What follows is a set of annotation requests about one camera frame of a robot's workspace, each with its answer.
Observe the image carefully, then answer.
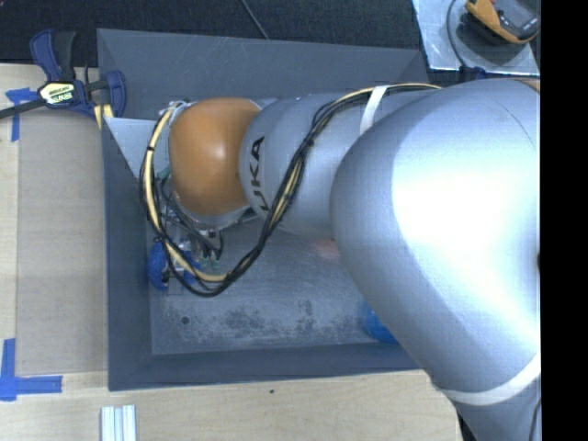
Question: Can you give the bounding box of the grey metal bin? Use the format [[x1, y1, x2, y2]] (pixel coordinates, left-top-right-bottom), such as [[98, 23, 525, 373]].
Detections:
[[96, 28, 431, 392]]

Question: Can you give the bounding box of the pale wood flat board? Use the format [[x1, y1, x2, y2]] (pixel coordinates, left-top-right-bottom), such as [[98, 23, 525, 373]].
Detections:
[[16, 111, 110, 377]]

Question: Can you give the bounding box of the blue ball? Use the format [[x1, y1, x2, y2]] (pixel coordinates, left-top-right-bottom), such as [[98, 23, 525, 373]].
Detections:
[[357, 301, 400, 345]]

